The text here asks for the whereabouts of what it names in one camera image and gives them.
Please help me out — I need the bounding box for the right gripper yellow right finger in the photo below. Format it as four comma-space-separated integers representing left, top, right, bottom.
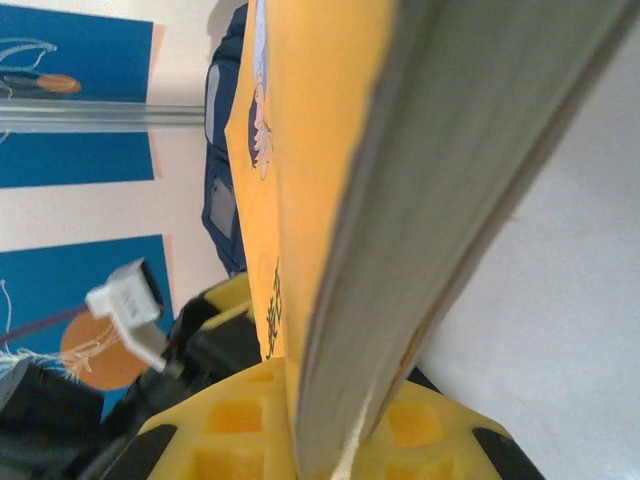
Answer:
349, 369, 546, 480

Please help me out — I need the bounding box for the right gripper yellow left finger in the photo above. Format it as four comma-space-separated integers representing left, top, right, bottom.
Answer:
102, 357, 301, 480

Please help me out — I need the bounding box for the navy blue student backpack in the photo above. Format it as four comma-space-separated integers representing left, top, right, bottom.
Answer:
201, 4, 251, 279

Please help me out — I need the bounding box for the yellow comic book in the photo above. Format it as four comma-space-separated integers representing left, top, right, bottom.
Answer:
224, 0, 640, 480

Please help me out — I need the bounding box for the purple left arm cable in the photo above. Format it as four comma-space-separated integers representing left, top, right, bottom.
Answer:
0, 305, 94, 347

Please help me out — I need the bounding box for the blue floral wall panel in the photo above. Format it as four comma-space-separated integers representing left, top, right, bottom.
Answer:
0, 4, 154, 101
0, 233, 175, 419
0, 132, 156, 190

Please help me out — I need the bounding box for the aluminium frame post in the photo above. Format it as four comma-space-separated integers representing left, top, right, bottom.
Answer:
0, 98, 207, 135

